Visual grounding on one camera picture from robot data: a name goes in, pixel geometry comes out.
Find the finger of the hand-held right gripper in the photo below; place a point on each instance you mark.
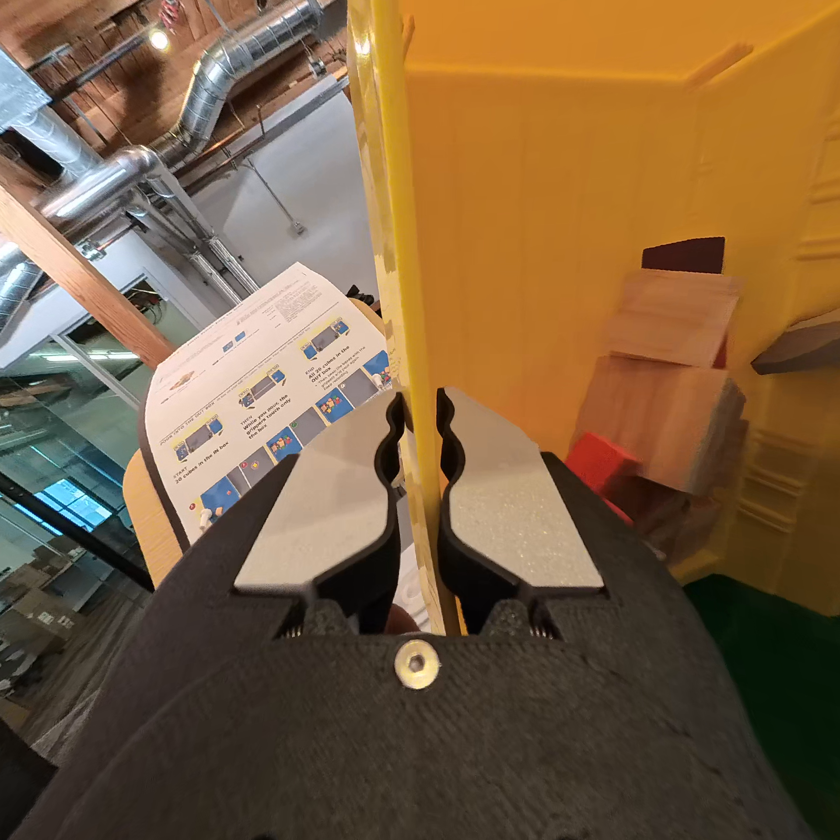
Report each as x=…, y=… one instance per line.
x=807, y=344

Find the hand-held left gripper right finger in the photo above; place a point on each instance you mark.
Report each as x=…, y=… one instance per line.
x=518, y=518

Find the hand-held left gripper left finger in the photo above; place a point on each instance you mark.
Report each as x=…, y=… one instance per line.
x=315, y=518

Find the pile of wooden cubes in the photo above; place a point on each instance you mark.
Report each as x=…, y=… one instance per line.
x=663, y=407

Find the yellow plastic box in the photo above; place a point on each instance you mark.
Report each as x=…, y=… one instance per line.
x=558, y=197

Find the green plastic box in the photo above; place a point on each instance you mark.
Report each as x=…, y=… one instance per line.
x=774, y=689

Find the person's left hand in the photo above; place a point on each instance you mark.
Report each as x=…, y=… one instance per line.
x=400, y=620

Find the wooden document stand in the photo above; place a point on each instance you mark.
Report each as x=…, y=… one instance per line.
x=154, y=525

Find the printed instruction sheet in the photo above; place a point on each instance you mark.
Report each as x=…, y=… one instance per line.
x=275, y=328

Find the hanging ceiling fixture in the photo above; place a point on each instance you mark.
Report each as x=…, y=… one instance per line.
x=298, y=226

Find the stack of cardboard boxes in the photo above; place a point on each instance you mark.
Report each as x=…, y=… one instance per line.
x=33, y=604

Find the wooden ceiling beam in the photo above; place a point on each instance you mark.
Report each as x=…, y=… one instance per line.
x=79, y=275

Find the ceiling lamp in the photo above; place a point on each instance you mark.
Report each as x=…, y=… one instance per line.
x=159, y=38

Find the silver air duct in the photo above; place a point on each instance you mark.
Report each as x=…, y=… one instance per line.
x=216, y=79

